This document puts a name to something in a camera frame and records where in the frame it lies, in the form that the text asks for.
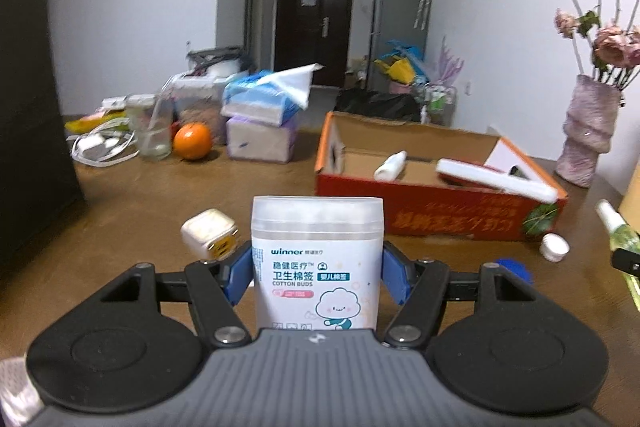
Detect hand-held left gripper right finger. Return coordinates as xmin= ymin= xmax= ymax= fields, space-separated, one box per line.
xmin=382 ymin=241 xmax=538 ymax=350

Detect black paper bag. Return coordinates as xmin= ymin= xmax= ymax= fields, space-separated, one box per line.
xmin=0 ymin=0 xmax=86 ymax=268

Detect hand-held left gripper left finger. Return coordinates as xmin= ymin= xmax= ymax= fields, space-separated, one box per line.
xmin=97 ymin=243 xmax=253 ymax=350

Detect white cotton buds box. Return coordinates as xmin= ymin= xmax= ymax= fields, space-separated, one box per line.
xmin=251 ymin=195 xmax=386 ymax=332

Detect small white jar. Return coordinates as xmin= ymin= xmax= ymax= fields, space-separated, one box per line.
xmin=539 ymin=233 xmax=570 ymax=263

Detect red and white lint brush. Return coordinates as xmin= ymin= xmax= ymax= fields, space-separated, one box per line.
xmin=436 ymin=158 xmax=559 ymax=202

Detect green spray bottle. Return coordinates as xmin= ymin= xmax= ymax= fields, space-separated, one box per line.
xmin=595 ymin=199 xmax=640 ymax=255

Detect blue tissue pack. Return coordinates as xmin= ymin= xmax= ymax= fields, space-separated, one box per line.
xmin=220 ymin=63 xmax=323 ymax=126

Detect clear plastic food container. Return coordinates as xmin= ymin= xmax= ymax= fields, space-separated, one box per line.
xmin=167 ymin=74 xmax=231 ymax=145

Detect blue and yellow bags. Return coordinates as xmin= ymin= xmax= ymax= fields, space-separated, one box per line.
xmin=375 ymin=39 xmax=426 ymax=85

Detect orange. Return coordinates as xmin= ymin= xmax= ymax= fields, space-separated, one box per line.
xmin=173 ymin=123 xmax=213 ymax=160

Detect blue plastic cap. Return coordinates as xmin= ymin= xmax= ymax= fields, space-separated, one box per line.
xmin=492 ymin=258 xmax=534 ymax=284

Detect person's knit clothing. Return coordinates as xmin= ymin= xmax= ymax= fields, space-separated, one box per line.
xmin=0 ymin=357 xmax=46 ymax=427

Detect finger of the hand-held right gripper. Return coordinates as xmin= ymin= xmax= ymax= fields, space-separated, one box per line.
xmin=611 ymin=247 xmax=640 ymax=280

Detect dark entrance door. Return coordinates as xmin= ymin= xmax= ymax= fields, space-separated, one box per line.
xmin=274 ymin=0 xmax=356 ymax=88

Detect white trolley with bottles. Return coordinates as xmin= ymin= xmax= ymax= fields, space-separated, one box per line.
xmin=415 ymin=79 xmax=458 ymax=125

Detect white plug charger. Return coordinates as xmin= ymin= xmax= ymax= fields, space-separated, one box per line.
xmin=180 ymin=208 xmax=240 ymax=261

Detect white charger cables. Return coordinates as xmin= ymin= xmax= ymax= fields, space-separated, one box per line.
xmin=71 ymin=117 xmax=138 ymax=166

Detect pink ceramic vase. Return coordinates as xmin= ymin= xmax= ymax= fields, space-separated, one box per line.
xmin=555 ymin=74 xmax=626 ymax=188

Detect red cardboard box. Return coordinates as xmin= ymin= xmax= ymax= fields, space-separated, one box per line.
xmin=314 ymin=111 xmax=569 ymax=242

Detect yellow banana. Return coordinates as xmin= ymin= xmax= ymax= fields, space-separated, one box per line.
xmin=65 ymin=114 xmax=126 ymax=132

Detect small white bottle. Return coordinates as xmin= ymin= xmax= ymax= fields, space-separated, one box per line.
xmin=374 ymin=150 xmax=408 ymax=181

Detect clear glass cup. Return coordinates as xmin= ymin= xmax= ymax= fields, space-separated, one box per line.
xmin=125 ymin=94 xmax=173 ymax=159

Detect dried pink roses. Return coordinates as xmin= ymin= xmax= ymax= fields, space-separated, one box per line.
xmin=531 ymin=0 xmax=640 ymax=88

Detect grey refrigerator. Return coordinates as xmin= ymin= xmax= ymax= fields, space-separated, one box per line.
xmin=367 ymin=0 xmax=435 ymax=95

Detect purple dried bouquet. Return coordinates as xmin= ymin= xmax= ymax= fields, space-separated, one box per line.
xmin=432 ymin=36 xmax=466 ymax=85

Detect white tissue pack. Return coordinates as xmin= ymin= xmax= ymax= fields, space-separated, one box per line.
xmin=226 ymin=114 xmax=299 ymax=164

